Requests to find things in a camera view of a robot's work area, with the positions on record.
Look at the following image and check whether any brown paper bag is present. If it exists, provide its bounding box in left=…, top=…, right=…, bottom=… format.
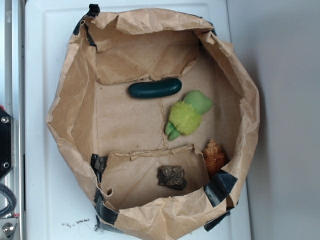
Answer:
left=46, top=4, right=260, bottom=240

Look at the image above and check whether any orange spiral seashell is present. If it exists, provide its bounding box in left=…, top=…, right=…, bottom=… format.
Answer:
left=203, top=139, right=226, bottom=179

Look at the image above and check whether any dark green plastic pickle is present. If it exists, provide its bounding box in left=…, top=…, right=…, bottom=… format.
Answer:
left=128, top=78, right=182, bottom=99

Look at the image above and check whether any metal frame with electronics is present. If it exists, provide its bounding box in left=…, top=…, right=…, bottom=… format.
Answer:
left=0, top=0, right=27, bottom=240

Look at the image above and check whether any white plastic tray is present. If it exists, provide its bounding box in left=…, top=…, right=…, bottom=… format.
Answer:
left=24, top=0, right=251, bottom=240

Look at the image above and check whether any green fuzzy plush toy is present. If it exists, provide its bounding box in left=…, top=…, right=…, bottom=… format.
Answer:
left=164, top=90, right=213, bottom=141

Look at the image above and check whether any dark brown rock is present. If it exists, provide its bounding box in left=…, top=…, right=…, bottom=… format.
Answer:
left=157, top=165, right=187, bottom=190

